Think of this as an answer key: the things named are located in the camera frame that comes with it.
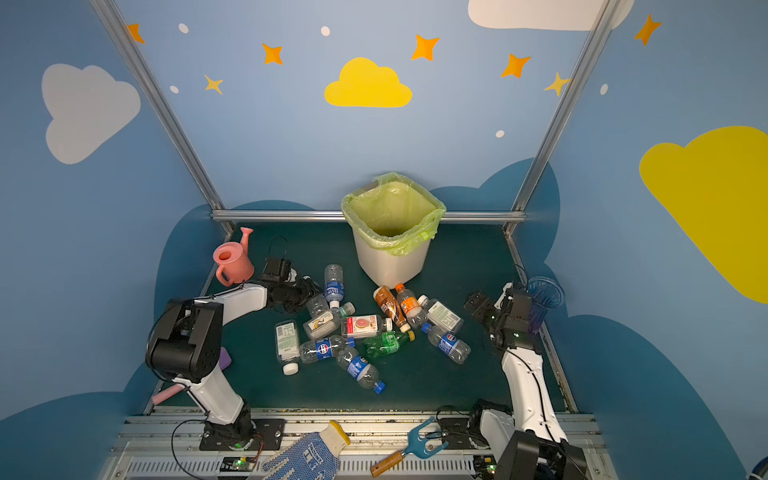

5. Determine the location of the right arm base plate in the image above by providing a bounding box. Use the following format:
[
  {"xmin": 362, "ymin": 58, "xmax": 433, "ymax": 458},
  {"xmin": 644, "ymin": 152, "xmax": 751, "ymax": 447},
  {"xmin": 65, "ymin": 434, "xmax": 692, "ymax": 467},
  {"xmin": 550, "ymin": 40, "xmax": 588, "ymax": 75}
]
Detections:
[{"xmin": 437, "ymin": 417, "xmax": 485, "ymax": 450}]

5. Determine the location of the pepsi bottle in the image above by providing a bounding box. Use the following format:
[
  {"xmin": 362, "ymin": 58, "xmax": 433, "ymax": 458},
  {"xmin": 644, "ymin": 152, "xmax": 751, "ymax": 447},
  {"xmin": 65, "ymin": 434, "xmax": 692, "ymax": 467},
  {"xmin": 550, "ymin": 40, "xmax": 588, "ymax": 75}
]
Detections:
[
  {"xmin": 422, "ymin": 323, "xmax": 471, "ymax": 365},
  {"xmin": 299, "ymin": 335, "xmax": 355, "ymax": 364}
]

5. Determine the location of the blue white work glove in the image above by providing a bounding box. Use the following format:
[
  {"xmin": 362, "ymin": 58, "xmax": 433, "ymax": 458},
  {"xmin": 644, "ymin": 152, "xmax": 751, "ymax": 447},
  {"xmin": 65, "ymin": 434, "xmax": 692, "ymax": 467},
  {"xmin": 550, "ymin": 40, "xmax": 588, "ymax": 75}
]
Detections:
[{"xmin": 263, "ymin": 421, "xmax": 350, "ymax": 480}]

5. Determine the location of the clear bottle green cap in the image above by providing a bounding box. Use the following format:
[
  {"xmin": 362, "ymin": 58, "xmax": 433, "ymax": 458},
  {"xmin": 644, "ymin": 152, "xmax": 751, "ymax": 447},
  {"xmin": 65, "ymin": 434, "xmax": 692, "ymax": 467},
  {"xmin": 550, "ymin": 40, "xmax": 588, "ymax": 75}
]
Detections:
[{"xmin": 304, "ymin": 302, "xmax": 355, "ymax": 340}]

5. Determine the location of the left circuit board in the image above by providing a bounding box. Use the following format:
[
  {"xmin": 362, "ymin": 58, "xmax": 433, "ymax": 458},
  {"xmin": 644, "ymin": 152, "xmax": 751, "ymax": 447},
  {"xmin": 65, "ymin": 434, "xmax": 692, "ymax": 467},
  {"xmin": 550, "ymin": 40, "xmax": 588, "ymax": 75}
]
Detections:
[{"xmin": 220, "ymin": 457, "xmax": 257, "ymax": 473}]

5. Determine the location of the pink watering can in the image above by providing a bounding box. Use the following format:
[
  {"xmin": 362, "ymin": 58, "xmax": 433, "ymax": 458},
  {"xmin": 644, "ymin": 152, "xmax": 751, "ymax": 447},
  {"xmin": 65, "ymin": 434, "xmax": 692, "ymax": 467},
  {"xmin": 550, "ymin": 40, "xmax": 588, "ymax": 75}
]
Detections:
[{"xmin": 213, "ymin": 227, "xmax": 255, "ymax": 287}]

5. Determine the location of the circuit board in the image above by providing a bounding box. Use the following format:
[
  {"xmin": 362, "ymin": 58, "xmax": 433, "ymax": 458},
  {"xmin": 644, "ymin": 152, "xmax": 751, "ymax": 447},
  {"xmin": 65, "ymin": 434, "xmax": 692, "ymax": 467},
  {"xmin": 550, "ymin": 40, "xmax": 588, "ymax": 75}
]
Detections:
[
  {"xmin": 220, "ymin": 457, "xmax": 257, "ymax": 473},
  {"xmin": 472, "ymin": 456, "xmax": 496, "ymax": 480}
]

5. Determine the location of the clear bottle blue cap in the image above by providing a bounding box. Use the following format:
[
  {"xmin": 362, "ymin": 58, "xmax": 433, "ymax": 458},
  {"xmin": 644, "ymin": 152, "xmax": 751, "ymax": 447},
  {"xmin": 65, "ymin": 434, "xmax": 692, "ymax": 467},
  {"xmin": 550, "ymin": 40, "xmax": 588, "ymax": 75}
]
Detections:
[{"xmin": 337, "ymin": 346, "xmax": 386, "ymax": 394}]

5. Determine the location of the purple blue glass vase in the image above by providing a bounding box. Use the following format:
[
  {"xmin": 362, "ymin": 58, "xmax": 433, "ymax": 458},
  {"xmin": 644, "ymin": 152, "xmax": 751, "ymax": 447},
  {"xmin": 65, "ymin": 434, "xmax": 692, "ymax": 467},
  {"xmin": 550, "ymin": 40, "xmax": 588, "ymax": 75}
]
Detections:
[{"xmin": 527, "ymin": 276, "xmax": 565, "ymax": 334}]

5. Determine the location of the green soda bottle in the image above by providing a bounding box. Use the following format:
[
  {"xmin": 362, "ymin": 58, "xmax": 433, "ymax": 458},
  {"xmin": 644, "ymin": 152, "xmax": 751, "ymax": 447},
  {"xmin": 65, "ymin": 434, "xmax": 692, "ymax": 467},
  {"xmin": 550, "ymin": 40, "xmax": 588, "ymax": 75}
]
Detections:
[{"xmin": 363, "ymin": 330, "xmax": 415, "ymax": 359}]

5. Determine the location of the bottle orange cap orange label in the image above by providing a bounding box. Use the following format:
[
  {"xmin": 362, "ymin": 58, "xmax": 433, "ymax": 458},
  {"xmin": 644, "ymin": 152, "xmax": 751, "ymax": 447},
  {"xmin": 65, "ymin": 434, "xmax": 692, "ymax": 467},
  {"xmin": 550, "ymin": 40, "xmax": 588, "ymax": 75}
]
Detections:
[{"xmin": 395, "ymin": 284, "xmax": 427, "ymax": 331}]

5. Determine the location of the green bin liner bag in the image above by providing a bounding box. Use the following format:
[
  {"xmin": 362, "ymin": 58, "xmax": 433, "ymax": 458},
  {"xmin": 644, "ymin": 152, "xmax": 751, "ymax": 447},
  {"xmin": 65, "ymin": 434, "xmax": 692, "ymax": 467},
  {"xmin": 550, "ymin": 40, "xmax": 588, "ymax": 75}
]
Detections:
[{"xmin": 341, "ymin": 172, "xmax": 447, "ymax": 256}]

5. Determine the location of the right circuit board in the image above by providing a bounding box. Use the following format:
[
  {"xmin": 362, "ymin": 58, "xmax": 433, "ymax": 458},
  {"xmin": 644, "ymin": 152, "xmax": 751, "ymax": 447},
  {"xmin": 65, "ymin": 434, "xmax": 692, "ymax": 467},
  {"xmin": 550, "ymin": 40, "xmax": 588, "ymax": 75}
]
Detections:
[{"xmin": 472, "ymin": 456, "xmax": 496, "ymax": 480}]

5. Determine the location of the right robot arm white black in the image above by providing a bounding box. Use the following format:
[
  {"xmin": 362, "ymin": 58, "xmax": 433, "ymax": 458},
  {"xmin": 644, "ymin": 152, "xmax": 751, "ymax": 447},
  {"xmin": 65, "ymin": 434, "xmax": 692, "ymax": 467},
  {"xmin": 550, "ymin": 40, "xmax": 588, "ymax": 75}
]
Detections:
[{"xmin": 464, "ymin": 284, "xmax": 590, "ymax": 479}]

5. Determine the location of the blue garden hand rake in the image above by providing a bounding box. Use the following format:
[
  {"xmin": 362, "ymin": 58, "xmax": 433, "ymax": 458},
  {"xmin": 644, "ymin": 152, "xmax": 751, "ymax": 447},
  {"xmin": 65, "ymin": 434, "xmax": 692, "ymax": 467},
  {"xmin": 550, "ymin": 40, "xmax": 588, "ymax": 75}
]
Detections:
[{"xmin": 370, "ymin": 416, "xmax": 449, "ymax": 478}]

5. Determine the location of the white trash bin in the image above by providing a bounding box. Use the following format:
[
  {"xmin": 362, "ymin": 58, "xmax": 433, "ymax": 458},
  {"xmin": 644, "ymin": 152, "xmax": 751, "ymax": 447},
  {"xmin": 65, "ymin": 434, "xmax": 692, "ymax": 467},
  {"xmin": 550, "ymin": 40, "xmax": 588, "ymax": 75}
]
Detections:
[{"xmin": 353, "ymin": 231, "xmax": 431, "ymax": 289}]

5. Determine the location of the brown tea bottle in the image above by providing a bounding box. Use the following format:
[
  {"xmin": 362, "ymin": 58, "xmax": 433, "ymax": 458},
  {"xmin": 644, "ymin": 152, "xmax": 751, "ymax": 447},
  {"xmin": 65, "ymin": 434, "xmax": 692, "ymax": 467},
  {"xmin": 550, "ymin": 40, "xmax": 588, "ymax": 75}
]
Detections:
[{"xmin": 373, "ymin": 286, "xmax": 411, "ymax": 332}]

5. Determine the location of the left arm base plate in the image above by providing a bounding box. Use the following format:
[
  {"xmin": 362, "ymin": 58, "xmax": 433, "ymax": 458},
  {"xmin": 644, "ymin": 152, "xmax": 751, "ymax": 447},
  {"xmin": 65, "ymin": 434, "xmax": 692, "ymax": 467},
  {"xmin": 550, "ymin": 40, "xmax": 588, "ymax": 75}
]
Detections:
[{"xmin": 199, "ymin": 418, "xmax": 286, "ymax": 452}]

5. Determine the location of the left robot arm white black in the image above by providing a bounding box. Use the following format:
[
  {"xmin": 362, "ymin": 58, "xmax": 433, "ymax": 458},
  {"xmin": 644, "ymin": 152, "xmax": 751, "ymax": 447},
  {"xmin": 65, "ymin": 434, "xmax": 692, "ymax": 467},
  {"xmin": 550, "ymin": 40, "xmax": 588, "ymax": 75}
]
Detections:
[{"xmin": 145, "ymin": 276, "xmax": 320, "ymax": 450}]

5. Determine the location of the bottle red pink label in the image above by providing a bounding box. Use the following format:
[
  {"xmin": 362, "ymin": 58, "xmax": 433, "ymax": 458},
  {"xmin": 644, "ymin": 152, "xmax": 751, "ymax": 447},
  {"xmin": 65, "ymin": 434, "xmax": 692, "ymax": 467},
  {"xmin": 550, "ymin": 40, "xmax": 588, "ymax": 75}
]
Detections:
[{"xmin": 341, "ymin": 315, "xmax": 393, "ymax": 339}]

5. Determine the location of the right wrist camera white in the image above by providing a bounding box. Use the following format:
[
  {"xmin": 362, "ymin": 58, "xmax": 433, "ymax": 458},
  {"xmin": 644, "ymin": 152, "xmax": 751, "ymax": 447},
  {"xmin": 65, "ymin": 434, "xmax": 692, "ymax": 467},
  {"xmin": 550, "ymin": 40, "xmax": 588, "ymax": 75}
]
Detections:
[{"xmin": 494, "ymin": 282, "xmax": 514, "ymax": 311}]

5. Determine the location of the clear bottle blue label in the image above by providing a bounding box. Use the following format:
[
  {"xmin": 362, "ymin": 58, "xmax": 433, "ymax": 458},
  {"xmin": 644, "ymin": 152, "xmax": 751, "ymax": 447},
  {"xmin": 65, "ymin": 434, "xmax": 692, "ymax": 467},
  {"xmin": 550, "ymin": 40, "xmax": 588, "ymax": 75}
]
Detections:
[{"xmin": 324, "ymin": 264, "xmax": 345, "ymax": 309}]

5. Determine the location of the purple pink toy shovel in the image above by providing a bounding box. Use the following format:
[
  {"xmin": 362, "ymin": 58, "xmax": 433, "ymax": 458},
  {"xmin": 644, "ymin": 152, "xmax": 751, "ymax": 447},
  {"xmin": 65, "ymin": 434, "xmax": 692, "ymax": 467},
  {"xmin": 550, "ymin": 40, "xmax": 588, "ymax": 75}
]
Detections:
[{"xmin": 151, "ymin": 346, "xmax": 233, "ymax": 406}]

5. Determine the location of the clear bottle white cap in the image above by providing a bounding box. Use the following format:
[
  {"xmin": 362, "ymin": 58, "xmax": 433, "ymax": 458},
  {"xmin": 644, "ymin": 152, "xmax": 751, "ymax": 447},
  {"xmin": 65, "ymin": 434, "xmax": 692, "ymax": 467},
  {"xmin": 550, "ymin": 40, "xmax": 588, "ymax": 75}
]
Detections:
[{"xmin": 306, "ymin": 294, "xmax": 330, "ymax": 319}]

